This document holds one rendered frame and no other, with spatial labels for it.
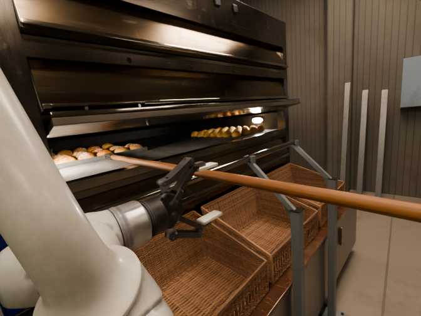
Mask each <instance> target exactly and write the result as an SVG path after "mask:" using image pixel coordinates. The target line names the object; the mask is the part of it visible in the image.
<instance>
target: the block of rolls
mask: <svg viewBox="0 0 421 316"><path fill-rule="evenodd" d="M263 130H264V127H263V126H262V125H258V126H257V128H256V126H254V125H252V126H250V128H249V127H247V126H243V127H241V126H238V127H236V128H235V127H230V128H229V127H224V128H222V127H218V128H217V129H210V130H203V131H200V132H196V131H195V132H192V133H191V137H230V136H232V137H238V136H240V135H241V134H242V135H248V134H250V133H256V132H259V131H263Z"/></svg>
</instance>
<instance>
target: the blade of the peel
mask: <svg viewBox="0 0 421 316"><path fill-rule="evenodd" d="M146 150H148V149H147V147H142V148H138V149H132V150H126V151H122V152H116V153H112V154H115V155H129V154H134V153H137V152H143V151H146ZM104 159H105V155H100V156H96V157H90V158H86V159H80V160H77V161H70V162H64V163H60V164H56V166H57V168H58V169H62V168H65V167H71V166H77V165H80V164H86V163H89V162H95V161H100V160H104Z"/></svg>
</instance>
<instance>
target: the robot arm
mask: <svg viewBox="0 0 421 316"><path fill-rule="evenodd" d="M215 166H218V163H215V162H208V163H205V162H202V161H199V162H195V163H194V158H191V157H185V158H184V159H183V160H182V161H181V162H180V163H179V164H178V165H176V166H175V167H174V168H173V169H172V170H171V171H170V172H169V173H168V174H167V175H166V176H165V177H163V178H161V179H159V180H157V185H159V186H160V190H161V193H160V194H159V195H158V196H154V197H151V198H148V199H146V200H143V201H140V202H138V201H130V202H127V203H124V204H121V205H119V206H115V207H112V208H109V209H107V210H104V211H99V212H92V213H84V212H83V210H82V209H81V207H80V205H79V204H78V202H77V200H76V199H75V197H74V195H73V194H72V192H71V191H70V189H69V187H68V185H67V183H66V182H65V180H64V179H63V176H62V175H61V173H60V171H59V170H58V168H57V166H56V164H55V163H54V161H53V159H52V158H51V156H50V154H49V152H48V151H47V149H46V147H45V146H44V144H43V142H42V140H41V138H40V137H39V135H38V133H37V131H36V129H35V128H34V126H33V124H32V123H31V121H30V119H29V117H28V115H27V114H26V112H25V110H24V108H23V106H22V105H21V103H20V101H19V100H18V98H17V96H16V94H15V93H14V91H13V89H12V88H11V86H10V84H9V82H8V80H7V79H6V77H5V75H4V73H3V71H2V70H1V68H0V234H1V236H2V237H3V238H4V240H5V242H6V243H7V245H8V247H6V248H5V249H3V250H2V251H1V252H0V303H1V305H2V306H3V307H4V308H7V309H16V308H29V307H35V308H34V312H33V316H174V315H173V313H172V311H171V309H170V307H169V306H168V305H167V302H166V301H165V300H164V298H163V296H162V291H161V289H160V287H159V286H158V285H157V283H156V282H155V280H154V279H153V278H152V276H151V275H150V274H149V272H148V271H147V270H146V269H145V267H144V266H143V265H142V263H141V262H140V260H139V259H138V258H137V256H136V254H135V253H134V252H133V251H135V250H137V249H139V248H141V247H142V246H144V245H146V244H148V243H149V242H150V241H151V239H152V237H154V236H156V235H158V234H159V233H161V232H163V231H165V230H167V232H166V233H165V237H166V238H168V239H169V240H171V241H174V240H176V239H179V238H202V237H203V233H202V230H203V229H204V228H205V227H206V226H208V225H210V224H211V223H212V220H214V219H216V218H218V217H219V216H221V215H223V213H222V212H220V211H217V210H213V211H211V212H209V213H208V214H206V215H204V216H202V217H200V218H198V219H197V223H196V222H195V221H192V220H190V219H187V218H185V217H183V216H182V213H183V212H184V209H183V207H182V199H181V197H182V195H183V193H184V189H185V187H186V185H187V184H188V183H189V181H190V179H191V178H192V176H193V175H194V172H200V171H204V170H206V169H210V168H212V167H215ZM178 178H179V179H178ZM177 179H178V181H177V182H176V183H175V185H174V186H173V187H171V189H170V191H169V192H168V191H167V189H168V188H169V187H170V186H171V184H172V183H173V182H174V181H176V180H177ZM175 192H176V193H177V194H174V193H175ZM177 221H181V222H183V223H185V224H188V225H190V226H193V227H195V230H181V229H173V227H174V226H175V225H176V223H177Z"/></svg>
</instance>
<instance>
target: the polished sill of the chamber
mask: <svg viewBox="0 0 421 316"><path fill-rule="evenodd" d="M284 133H286V129H277V130H273V131H270V132H265V133H262V134H257V135H252V136H249V137H245V138H241V139H237V140H232V141H229V142H225V143H221V144H216V145H212V146H208V147H204V148H201V149H196V150H192V151H188V152H184V153H181V154H175V155H171V156H168V157H163V158H160V159H155V160H153V161H157V162H164V163H169V164H178V163H180V162H181V161H182V160H183V159H184V158H185V157H191V158H194V159H196V158H198V157H202V156H205V155H209V154H213V153H216V152H220V151H223V150H227V149H231V148H234V147H238V146H240V145H244V144H248V143H251V142H255V141H259V140H263V139H266V138H269V137H273V136H276V135H280V134H284ZM153 170H156V168H153V167H147V166H141V165H138V164H135V165H132V166H127V167H123V168H119V169H115V170H112V171H107V172H102V173H99V174H94V175H91V176H86V177H82V178H79V179H74V180H71V181H66V183H67V185H68V187H69V189H70V191H71V192H72V193H74V192H78V191H82V190H85V189H89V188H93V187H97V186H101V185H103V184H107V183H110V182H114V181H118V180H120V179H125V178H128V177H132V176H136V175H139V174H143V173H145V172H149V171H153Z"/></svg>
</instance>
